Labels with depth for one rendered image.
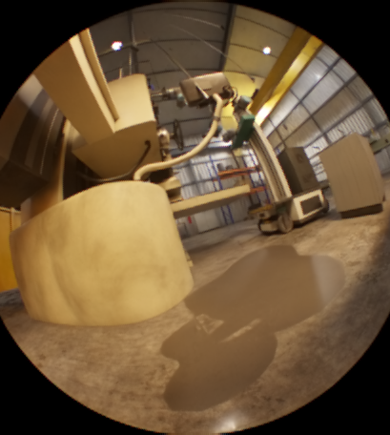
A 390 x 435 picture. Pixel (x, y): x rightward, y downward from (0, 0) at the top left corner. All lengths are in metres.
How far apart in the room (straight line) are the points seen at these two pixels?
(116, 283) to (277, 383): 0.57
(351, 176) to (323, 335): 1.07
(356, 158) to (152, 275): 1.40
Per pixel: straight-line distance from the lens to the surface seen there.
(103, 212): 0.61
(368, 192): 1.24
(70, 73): 0.80
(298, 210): 1.47
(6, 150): 0.81
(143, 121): 1.04
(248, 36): 9.94
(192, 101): 1.02
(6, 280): 2.50
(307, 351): 0.36
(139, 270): 0.59
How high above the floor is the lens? 0.30
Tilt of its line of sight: 5 degrees up
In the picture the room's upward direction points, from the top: 17 degrees counter-clockwise
